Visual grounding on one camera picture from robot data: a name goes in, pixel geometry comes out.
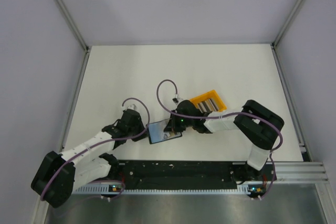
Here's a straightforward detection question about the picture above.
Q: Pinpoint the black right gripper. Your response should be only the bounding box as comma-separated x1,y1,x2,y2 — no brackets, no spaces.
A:
165,110,195,133

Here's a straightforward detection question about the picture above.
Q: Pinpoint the white silver credit card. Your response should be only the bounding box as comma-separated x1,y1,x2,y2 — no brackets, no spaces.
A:
162,132,181,141

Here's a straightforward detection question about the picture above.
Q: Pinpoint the black leather card holder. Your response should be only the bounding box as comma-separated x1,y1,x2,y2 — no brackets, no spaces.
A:
148,119,183,144

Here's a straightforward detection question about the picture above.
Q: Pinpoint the yellow plastic bin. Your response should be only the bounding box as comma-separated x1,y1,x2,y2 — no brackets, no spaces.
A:
190,90,227,112

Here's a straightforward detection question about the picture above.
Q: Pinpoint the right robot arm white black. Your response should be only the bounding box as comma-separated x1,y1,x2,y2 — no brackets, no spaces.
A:
163,99,284,180

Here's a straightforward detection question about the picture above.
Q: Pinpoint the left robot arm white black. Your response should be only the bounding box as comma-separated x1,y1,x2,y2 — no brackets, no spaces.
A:
30,108,147,208

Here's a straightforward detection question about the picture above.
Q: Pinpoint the stack of cards in bin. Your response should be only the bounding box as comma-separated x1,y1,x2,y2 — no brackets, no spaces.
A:
197,98,219,113

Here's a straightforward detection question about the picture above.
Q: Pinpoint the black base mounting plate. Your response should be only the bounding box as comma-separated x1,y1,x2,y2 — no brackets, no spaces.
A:
89,159,279,189

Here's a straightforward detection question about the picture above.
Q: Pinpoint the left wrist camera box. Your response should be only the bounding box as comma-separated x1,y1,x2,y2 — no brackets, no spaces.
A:
121,104,138,111

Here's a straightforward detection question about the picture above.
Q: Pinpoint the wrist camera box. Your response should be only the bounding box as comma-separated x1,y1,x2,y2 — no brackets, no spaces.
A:
121,104,138,111
172,93,184,104

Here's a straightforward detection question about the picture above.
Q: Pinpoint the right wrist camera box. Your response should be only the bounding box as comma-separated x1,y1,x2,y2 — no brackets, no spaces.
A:
172,93,184,104

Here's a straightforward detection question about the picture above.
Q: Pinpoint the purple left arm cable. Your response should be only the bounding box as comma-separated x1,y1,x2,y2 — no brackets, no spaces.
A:
40,98,151,201

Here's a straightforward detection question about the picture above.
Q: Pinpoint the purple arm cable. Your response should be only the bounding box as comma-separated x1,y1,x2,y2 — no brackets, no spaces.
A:
40,98,151,201
156,79,284,201

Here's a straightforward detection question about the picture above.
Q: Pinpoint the grey slotted cable duct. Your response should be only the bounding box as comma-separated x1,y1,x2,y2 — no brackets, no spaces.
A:
72,184,263,196

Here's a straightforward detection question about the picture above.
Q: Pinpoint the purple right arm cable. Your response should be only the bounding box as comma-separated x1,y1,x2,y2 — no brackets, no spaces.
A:
156,79,284,201

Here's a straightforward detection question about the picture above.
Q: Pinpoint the aluminium frame post left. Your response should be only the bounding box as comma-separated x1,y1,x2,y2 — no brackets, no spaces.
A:
54,0,89,52

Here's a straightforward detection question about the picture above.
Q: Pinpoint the aluminium frame post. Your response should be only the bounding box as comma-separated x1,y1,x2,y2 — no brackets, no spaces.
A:
271,0,306,48
54,0,89,52

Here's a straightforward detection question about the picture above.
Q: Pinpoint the aluminium frame rail front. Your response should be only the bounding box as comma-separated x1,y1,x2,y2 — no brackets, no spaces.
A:
46,162,330,183

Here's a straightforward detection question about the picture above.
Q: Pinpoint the aluminium frame post right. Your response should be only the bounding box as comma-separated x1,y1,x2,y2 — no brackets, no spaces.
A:
271,0,306,48

